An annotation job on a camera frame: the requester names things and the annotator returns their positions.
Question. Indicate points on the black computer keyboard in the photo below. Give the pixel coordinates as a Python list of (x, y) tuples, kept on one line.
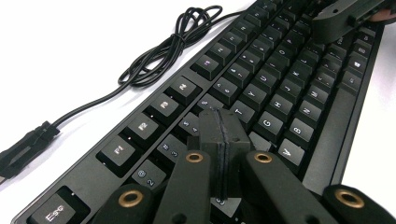
[(274, 77)]

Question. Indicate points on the white table board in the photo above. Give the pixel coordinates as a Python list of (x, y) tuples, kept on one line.
[(62, 46)]

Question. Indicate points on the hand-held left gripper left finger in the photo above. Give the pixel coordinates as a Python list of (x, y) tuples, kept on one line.
[(211, 140)]

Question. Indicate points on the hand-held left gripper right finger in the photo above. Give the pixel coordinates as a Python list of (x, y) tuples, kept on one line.
[(236, 140)]

